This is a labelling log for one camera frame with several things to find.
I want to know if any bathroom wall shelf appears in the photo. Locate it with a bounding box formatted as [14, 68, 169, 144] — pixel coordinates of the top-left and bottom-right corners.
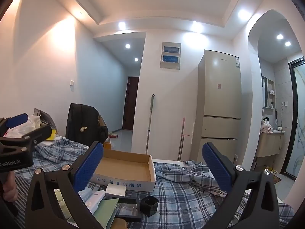
[262, 76, 276, 109]

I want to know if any grey bag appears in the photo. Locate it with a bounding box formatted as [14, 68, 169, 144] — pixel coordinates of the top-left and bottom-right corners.
[33, 108, 58, 130]

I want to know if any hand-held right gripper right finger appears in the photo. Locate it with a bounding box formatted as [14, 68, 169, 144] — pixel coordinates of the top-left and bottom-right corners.
[202, 142, 280, 229]

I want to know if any black framed tray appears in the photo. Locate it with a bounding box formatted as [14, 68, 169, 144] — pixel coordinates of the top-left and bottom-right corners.
[114, 197, 142, 222]

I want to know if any cardboard box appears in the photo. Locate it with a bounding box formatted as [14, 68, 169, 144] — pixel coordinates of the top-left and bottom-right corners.
[90, 148, 157, 192]

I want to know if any dark brown door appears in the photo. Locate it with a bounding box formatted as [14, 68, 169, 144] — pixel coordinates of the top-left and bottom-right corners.
[123, 76, 140, 131]

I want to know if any pink cloth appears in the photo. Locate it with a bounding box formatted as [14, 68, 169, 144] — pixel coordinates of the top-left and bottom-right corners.
[261, 120, 274, 133]

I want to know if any blue plaid blanket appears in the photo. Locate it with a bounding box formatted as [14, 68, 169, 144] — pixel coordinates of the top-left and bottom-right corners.
[14, 137, 296, 229]

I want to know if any black jacket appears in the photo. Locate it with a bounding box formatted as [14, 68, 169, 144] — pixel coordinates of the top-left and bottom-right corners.
[65, 103, 109, 146]

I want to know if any wall electrical panel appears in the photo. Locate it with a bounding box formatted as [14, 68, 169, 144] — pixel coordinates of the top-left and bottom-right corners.
[160, 42, 181, 70]

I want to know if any black framed glass door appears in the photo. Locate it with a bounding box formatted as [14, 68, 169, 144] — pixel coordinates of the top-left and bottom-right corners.
[280, 57, 305, 179]

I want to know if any beige refrigerator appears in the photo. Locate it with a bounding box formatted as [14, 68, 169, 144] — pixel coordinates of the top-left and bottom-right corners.
[191, 50, 242, 164]

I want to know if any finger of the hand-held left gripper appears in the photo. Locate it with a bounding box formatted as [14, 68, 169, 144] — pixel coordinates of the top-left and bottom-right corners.
[0, 125, 52, 152]
[0, 114, 28, 137]

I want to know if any long white box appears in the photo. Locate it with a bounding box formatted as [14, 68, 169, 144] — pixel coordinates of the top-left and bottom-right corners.
[84, 190, 106, 213]

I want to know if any beige vanity cabinet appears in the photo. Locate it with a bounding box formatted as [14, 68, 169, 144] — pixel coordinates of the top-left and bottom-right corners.
[255, 130, 285, 158]

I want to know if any person's left hand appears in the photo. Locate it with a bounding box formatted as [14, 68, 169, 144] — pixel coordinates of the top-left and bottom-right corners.
[1, 172, 18, 202]

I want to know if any pale green card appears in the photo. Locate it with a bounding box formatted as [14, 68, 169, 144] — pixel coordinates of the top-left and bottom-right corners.
[92, 198, 120, 227]

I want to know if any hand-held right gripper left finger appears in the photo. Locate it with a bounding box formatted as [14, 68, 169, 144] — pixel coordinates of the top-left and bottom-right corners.
[24, 141, 104, 229]

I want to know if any white plastic bag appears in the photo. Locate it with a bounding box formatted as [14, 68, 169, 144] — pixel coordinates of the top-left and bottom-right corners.
[5, 115, 41, 137]

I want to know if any black hexagonal box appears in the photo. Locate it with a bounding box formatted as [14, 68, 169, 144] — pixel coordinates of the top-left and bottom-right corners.
[140, 196, 159, 217]

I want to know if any grey handled mop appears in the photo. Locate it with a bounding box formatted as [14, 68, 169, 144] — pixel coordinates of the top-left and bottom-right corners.
[145, 94, 155, 155]

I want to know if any small white box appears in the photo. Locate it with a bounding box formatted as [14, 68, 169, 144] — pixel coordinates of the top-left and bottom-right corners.
[105, 184, 126, 197]

